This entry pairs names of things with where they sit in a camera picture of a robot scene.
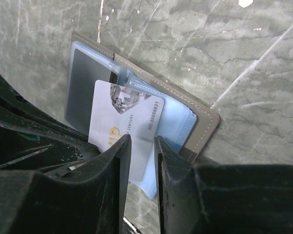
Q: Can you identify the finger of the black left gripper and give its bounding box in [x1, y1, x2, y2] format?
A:
[0, 74, 100, 171]

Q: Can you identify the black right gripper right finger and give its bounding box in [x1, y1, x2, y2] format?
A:
[154, 136, 293, 234]

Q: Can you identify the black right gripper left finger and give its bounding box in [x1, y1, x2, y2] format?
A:
[0, 135, 131, 234]

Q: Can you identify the white VIP diamond card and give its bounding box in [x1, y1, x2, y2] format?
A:
[88, 80, 165, 181]

